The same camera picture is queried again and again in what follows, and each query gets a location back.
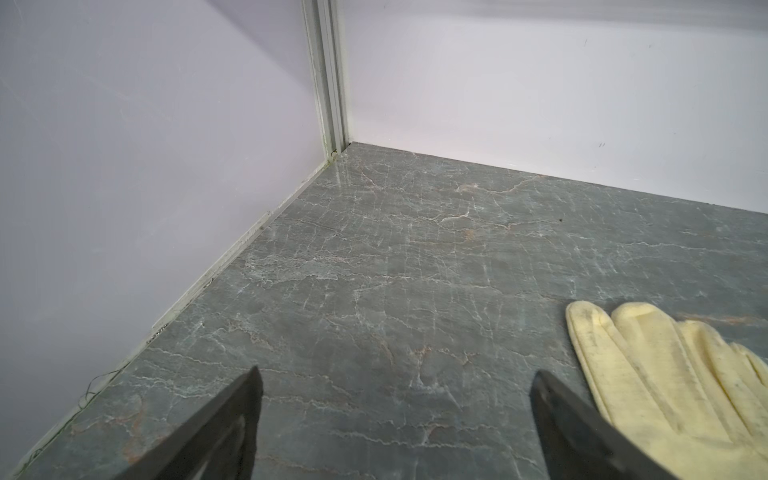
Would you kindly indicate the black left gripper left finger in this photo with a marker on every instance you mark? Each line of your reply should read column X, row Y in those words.
column 218, row 442

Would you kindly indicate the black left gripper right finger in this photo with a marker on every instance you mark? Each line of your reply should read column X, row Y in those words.
column 577, row 443

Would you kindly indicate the cream work glove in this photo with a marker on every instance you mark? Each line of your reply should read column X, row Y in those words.
column 694, row 403

